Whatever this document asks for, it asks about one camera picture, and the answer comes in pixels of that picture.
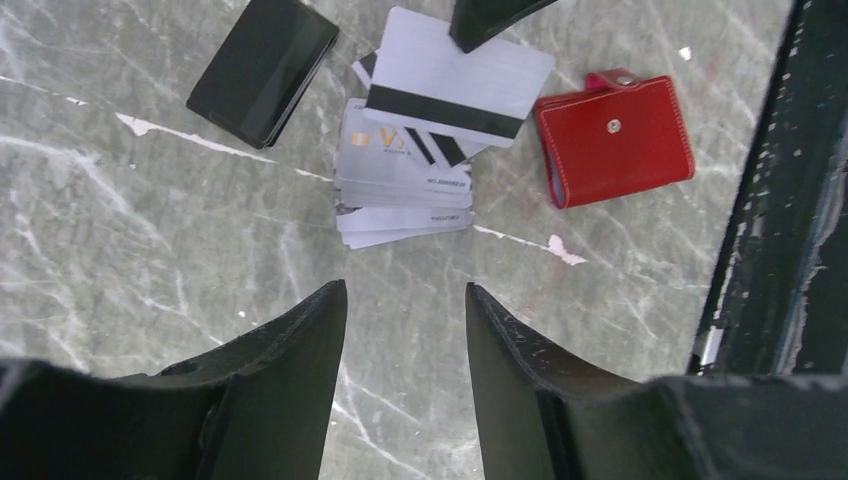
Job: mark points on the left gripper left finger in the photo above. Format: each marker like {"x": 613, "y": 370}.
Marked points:
{"x": 256, "y": 407}

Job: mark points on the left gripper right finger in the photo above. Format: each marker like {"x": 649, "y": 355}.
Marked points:
{"x": 542, "y": 412}

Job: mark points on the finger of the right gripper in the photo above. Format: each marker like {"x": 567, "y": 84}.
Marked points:
{"x": 475, "y": 22}

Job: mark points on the single white stripe card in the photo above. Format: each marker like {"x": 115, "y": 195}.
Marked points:
{"x": 423, "y": 80}

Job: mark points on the white magnetic stripe card stack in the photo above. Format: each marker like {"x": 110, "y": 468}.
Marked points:
{"x": 393, "y": 182}

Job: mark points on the red leather wallet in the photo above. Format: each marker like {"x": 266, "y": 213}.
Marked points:
{"x": 618, "y": 136}

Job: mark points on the black card holder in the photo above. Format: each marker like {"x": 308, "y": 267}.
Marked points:
{"x": 262, "y": 69}

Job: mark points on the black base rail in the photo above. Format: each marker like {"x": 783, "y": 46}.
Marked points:
{"x": 778, "y": 299}

